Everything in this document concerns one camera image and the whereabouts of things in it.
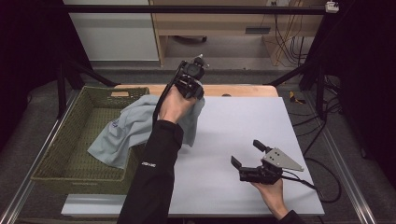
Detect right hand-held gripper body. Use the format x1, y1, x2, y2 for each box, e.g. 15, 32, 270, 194
237, 147, 305, 186

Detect white table cover sheet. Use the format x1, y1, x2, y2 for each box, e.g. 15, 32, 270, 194
61, 95, 326, 217

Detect black horizontal frame bar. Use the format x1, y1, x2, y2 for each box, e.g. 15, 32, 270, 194
61, 4, 329, 15

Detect black metal stand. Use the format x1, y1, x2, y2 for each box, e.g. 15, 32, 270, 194
56, 58, 121, 119
263, 61, 329, 120

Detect yellow and black small tool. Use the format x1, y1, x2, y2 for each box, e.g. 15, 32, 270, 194
288, 90, 307, 105

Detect person's left hand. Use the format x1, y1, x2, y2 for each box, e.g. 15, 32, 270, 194
157, 85, 199, 125

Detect light wooden desk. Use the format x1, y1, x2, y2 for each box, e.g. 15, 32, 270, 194
148, 0, 325, 67

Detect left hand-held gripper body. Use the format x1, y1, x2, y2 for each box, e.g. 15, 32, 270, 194
172, 53, 210, 100

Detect bundle of hanging cables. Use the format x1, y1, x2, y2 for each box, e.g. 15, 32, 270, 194
273, 13, 310, 67

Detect white cabinet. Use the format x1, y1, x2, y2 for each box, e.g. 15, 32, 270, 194
63, 0, 160, 63

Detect green woven basket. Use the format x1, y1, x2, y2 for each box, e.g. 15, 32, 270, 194
30, 85, 151, 196

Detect person's right hand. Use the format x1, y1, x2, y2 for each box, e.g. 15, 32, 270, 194
249, 178, 290, 221

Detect dark curtain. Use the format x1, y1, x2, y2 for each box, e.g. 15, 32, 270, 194
311, 0, 396, 183
0, 0, 93, 152

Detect light grey-blue garment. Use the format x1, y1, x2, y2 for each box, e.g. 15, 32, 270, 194
87, 93, 206, 170

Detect aluminium frame rail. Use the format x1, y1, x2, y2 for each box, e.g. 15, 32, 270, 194
302, 92, 378, 224
0, 89, 79, 224

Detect left hand-held gripper black cable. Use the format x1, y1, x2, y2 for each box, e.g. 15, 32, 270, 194
151, 60, 185, 126

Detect grey power strip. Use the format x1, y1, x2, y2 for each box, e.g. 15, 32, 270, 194
244, 27, 272, 35

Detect black floor cables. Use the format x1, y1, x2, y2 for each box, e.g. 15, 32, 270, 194
291, 74, 344, 157

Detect small white device on bar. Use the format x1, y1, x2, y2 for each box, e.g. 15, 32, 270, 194
324, 0, 340, 14

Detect right hand-held gripper black cable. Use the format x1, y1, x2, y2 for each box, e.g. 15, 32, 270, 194
279, 155, 343, 204

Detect hand-held gripper black cable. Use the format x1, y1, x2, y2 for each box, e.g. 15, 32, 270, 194
279, 155, 343, 204
151, 60, 185, 126

